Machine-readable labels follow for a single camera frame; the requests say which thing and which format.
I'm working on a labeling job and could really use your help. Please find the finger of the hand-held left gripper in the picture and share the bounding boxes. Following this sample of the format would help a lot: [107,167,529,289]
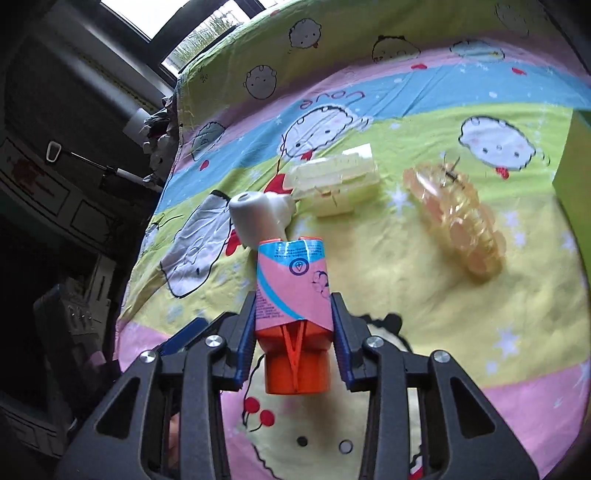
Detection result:
[159,316,209,358]
[203,311,243,339]

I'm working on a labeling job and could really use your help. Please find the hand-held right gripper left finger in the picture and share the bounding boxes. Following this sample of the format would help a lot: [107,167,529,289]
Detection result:
[55,291,259,480]

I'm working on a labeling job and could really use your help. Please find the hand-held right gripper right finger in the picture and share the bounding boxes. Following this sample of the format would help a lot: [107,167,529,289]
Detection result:
[329,291,541,480]

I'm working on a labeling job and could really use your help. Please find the pink tube with red cap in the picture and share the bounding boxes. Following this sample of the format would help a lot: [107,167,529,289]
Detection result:
[253,236,335,396]

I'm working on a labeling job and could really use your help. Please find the white nozzle device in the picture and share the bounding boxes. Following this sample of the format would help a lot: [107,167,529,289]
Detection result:
[228,191,296,252]

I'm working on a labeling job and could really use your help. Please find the clear rectangular hair clip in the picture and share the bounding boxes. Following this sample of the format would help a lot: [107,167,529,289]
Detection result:
[286,144,382,217]

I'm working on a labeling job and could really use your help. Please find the amber transparent hair claw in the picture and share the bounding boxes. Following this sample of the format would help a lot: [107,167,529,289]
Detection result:
[403,154,509,284]

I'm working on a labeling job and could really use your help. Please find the green cardboard box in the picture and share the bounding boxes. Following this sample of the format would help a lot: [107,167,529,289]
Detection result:
[551,108,591,213]

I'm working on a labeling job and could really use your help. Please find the cartoon printed bed sheet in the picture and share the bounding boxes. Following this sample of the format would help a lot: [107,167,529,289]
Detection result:
[113,0,591,480]

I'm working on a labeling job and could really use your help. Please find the mop with grey stick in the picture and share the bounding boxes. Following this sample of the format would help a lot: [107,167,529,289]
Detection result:
[69,151,163,192]

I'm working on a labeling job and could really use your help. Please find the pile of plush toys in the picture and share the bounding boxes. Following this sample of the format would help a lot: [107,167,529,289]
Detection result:
[139,92,181,185]

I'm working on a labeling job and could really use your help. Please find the dark cabinet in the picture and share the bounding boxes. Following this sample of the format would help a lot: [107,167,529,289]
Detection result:
[0,129,153,250]

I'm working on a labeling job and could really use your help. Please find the white board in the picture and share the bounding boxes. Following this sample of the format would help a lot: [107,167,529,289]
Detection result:
[124,107,155,144]

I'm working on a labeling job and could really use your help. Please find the dark framed window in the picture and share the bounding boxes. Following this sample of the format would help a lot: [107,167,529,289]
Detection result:
[99,0,278,77]

